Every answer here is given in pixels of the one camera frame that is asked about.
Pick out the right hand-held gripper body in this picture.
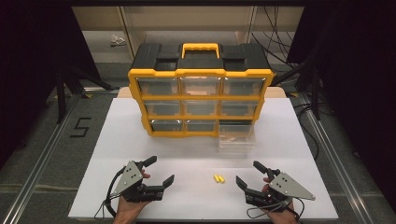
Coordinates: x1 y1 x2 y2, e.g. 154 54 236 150
244 168 317 207

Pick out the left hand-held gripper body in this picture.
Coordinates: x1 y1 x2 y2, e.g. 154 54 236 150
109 160 165 203

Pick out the clear plastic drawer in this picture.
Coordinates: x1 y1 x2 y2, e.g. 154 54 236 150
218 119 257 150

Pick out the yellow black drawer organizer cabinet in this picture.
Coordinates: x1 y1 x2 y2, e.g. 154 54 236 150
127 42 276 139

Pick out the person's right hand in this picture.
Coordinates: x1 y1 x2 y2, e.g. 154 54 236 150
262 176 299 220

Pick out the person's left hand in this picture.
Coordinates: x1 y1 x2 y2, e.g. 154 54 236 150
113 169 151 219

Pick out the black tripod stand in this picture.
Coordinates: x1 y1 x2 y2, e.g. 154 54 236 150
270 57 322 121
55 63 120 124

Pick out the small white object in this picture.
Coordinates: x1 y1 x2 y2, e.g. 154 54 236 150
109 34 128 48

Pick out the beige shelf unit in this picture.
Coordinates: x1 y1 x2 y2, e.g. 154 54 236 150
71 6 304 64

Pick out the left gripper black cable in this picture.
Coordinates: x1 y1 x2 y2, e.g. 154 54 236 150
93 166 127 221

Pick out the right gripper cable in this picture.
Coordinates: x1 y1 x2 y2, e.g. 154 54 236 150
246 197 306 224

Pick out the aluminium floor rail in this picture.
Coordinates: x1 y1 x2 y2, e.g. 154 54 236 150
297 92 372 224
0 92 87 224

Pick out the black floor cable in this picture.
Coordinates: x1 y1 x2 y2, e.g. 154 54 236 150
292 102 320 161

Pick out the bundle of black cables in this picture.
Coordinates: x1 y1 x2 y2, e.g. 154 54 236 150
251 6 301 69

